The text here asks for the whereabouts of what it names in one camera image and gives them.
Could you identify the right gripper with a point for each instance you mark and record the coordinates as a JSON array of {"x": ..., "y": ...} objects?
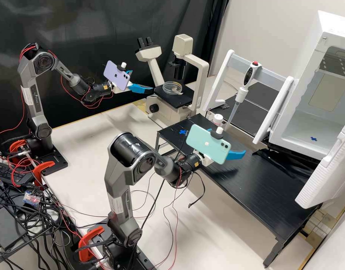
[{"x": 204, "y": 159}]

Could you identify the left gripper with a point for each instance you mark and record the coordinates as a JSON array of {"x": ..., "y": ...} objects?
[{"x": 118, "y": 89}]

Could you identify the petri dish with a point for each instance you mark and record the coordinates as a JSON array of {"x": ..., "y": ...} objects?
[{"x": 172, "y": 87}]

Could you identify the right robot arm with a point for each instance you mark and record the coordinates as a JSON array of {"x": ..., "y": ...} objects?
[{"x": 127, "y": 168}]

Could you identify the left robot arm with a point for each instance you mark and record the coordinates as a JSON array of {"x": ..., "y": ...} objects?
[{"x": 34, "y": 92}]

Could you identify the white-capped bottle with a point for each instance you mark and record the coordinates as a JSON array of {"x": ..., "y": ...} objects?
[{"x": 218, "y": 119}]

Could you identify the cream microscope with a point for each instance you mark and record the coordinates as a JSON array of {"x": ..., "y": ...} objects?
[{"x": 167, "y": 112}]

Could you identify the black platform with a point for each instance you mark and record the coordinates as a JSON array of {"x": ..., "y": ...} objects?
[
  {"x": 259, "y": 191},
  {"x": 266, "y": 90}
]

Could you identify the pipette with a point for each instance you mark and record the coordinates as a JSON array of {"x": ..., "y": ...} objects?
[{"x": 249, "y": 74}]

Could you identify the white pipette stand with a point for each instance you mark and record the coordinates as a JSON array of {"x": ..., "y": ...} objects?
[{"x": 273, "y": 74}]

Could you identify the incubator door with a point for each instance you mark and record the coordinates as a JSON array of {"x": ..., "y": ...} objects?
[{"x": 324, "y": 180}]

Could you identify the white incubator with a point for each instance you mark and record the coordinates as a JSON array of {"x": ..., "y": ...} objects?
[{"x": 310, "y": 56}]

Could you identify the red clamp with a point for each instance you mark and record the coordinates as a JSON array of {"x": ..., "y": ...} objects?
[
  {"x": 16, "y": 146},
  {"x": 89, "y": 239},
  {"x": 44, "y": 166}
]

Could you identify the right wrist camera phone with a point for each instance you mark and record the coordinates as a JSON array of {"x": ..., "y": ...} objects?
[{"x": 207, "y": 143}]

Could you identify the wrist camera phone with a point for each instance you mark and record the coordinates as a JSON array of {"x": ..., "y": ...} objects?
[
  {"x": 116, "y": 74},
  {"x": 207, "y": 143}
]

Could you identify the left wrist camera phone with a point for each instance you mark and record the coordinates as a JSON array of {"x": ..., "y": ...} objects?
[{"x": 116, "y": 74}]

